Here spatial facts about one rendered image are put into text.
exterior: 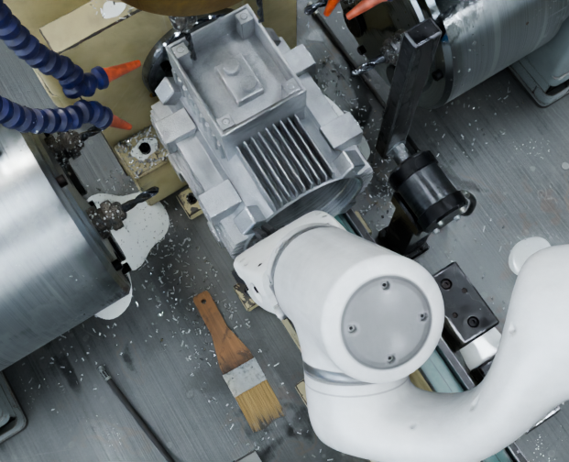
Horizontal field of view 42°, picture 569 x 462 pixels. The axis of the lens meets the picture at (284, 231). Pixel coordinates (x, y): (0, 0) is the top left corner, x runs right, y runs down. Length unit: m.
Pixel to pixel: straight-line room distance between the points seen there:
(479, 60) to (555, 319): 0.50
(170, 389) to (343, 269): 0.61
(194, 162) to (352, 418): 0.40
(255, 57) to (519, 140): 0.49
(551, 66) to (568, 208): 0.20
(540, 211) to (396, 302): 0.69
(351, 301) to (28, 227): 0.38
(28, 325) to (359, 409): 0.40
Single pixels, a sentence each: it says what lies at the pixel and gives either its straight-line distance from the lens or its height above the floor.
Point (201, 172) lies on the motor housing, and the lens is 0.82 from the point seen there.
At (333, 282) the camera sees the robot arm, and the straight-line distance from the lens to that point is 0.46.
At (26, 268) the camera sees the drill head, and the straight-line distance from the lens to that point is 0.76.
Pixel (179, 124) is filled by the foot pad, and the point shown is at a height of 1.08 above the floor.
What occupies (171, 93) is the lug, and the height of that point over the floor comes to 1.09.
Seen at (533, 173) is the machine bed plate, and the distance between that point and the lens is 1.15.
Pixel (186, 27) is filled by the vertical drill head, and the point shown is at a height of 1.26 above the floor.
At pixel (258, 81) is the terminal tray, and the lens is 0.79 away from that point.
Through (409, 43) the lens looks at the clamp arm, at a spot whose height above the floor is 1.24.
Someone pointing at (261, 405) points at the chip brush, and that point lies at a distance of 1.02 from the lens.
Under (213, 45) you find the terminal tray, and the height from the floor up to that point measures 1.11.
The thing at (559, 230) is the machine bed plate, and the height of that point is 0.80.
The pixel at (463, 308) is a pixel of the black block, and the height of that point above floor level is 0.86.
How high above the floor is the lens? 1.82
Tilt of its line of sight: 73 degrees down
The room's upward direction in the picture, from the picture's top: 3 degrees counter-clockwise
